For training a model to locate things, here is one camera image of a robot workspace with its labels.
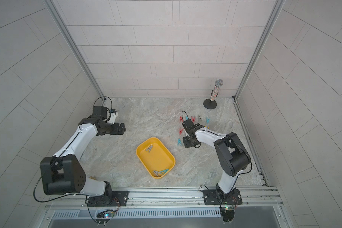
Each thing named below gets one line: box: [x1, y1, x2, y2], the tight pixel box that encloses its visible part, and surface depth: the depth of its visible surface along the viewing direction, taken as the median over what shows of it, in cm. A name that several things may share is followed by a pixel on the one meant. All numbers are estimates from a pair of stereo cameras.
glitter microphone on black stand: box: [203, 78, 224, 110], surface depth 107 cm
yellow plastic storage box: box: [135, 137, 176, 180], surface depth 86 cm
